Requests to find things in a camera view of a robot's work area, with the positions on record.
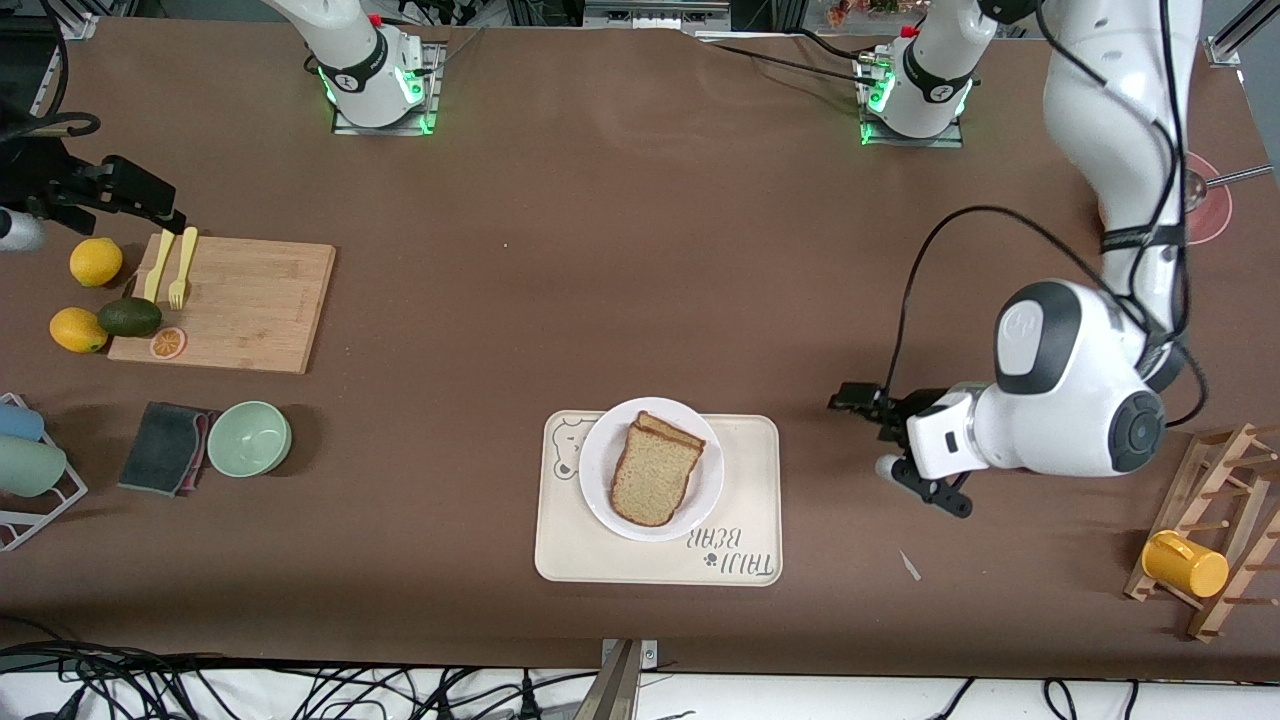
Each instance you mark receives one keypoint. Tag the red orange artificial flowers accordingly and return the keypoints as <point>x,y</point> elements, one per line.
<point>850,12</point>

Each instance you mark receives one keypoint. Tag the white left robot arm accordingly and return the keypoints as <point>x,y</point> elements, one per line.
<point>1070,400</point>

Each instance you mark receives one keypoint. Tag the pink bowl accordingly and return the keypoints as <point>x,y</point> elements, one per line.
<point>1215,215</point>

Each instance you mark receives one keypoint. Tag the yellow plastic fork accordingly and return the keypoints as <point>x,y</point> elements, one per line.
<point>180,275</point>

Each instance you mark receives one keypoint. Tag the cream bear print tray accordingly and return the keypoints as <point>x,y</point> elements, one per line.
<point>600,560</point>

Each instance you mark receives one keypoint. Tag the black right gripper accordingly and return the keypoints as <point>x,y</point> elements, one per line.
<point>40,178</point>

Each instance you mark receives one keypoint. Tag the metal spoon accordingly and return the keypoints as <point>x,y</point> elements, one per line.
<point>1250,174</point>

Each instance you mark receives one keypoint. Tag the pale green bowl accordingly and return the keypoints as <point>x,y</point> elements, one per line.
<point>249,440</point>

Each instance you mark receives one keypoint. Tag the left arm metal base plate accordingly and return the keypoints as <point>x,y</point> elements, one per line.
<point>915,142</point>

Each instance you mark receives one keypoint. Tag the white round plate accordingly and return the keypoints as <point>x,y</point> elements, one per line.
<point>597,470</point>

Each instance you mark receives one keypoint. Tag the grey folded cloth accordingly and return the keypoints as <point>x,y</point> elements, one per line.
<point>160,448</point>

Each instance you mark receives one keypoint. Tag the orange slice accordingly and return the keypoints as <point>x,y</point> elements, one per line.
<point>168,344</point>

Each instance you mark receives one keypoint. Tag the pale green cup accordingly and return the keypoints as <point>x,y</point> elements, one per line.
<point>30,467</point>

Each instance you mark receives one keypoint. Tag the wooden mug rack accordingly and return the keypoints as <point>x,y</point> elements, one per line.
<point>1240,470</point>

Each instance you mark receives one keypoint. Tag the wooden cutting board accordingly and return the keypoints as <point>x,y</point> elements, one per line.
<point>240,310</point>

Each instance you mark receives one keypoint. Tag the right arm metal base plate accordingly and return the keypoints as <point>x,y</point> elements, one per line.
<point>433,100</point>

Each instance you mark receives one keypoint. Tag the yellow plastic knife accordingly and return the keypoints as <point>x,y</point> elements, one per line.
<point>158,270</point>

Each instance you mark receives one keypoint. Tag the small white paper scrap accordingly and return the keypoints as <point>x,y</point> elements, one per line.
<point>909,565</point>

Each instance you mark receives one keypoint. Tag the yellow mug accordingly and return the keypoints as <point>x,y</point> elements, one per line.
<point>1185,565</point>

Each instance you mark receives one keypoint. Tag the dark green avocado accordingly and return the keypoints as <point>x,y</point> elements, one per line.
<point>130,318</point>

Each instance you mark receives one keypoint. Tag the aluminium table frame rail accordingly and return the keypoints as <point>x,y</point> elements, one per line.
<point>1225,50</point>
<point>80,25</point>

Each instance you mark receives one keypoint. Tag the brown bread slice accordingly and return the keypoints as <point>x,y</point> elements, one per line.
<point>675,433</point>
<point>655,478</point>

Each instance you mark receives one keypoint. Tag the light blue cup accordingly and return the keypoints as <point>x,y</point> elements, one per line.
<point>18,422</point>

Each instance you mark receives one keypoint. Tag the grey metal post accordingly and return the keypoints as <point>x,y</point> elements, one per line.
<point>620,690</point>

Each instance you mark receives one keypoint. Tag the grey metal frame beam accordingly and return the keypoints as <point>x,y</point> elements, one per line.
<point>655,15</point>

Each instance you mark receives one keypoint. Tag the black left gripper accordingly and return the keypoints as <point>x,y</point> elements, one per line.
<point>908,407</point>

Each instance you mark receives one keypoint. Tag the yellow lemon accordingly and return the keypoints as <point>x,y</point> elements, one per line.
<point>78,330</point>
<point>96,262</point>

